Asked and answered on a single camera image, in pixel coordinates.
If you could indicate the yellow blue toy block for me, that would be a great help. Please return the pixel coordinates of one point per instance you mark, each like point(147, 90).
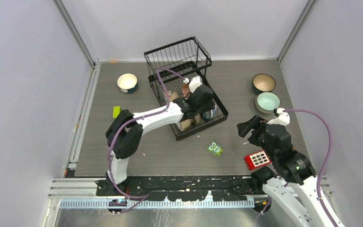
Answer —
point(116, 111)

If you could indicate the teal bowl tan interior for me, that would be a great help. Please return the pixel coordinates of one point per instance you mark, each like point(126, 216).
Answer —
point(263, 83)

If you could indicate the green owl block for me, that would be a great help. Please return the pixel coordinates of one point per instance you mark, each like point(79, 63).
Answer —
point(215, 149)

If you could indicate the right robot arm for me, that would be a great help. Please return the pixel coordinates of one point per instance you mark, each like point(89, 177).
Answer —
point(293, 184)

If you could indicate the brown rimmed stacked bowl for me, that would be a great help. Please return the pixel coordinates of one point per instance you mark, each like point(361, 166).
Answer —
point(196, 120)

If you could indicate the dark teal bowl white foot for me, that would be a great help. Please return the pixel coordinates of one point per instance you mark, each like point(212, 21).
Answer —
point(127, 83)

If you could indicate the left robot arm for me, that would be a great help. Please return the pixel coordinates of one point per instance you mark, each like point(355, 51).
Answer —
point(125, 133)

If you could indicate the red patterned bowl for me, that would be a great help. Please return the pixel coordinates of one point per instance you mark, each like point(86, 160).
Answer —
point(186, 91)

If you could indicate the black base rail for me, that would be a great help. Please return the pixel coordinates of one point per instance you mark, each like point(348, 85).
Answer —
point(192, 187)

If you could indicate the mint green bowl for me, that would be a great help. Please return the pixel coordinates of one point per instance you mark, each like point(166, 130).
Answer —
point(266, 102)

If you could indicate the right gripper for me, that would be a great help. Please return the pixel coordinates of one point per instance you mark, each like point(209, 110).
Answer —
point(256, 122)

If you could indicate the cream bowl left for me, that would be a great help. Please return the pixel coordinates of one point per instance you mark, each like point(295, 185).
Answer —
point(172, 95)

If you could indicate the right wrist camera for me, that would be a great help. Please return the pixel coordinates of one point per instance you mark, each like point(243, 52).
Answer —
point(281, 117)

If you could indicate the black wire dish rack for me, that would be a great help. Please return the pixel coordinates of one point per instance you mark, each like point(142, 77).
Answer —
point(188, 58)

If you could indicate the cream bowl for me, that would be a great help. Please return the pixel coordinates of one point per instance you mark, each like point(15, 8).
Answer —
point(184, 125)
point(172, 95)

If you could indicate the red grid block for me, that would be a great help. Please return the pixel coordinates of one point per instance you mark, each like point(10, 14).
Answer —
point(257, 160)

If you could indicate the cream bowl right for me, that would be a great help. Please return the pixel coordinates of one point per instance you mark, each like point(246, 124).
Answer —
point(184, 125)

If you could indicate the blue white patterned bowl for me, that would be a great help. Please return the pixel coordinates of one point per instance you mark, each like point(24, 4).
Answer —
point(208, 115)

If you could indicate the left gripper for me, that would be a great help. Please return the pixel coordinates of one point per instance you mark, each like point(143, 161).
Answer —
point(210, 105)

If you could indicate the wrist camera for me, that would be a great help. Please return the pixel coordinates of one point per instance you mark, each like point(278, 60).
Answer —
point(281, 117)
point(194, 83)

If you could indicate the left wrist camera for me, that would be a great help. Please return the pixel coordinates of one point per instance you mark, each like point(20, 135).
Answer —
point(194, 83)

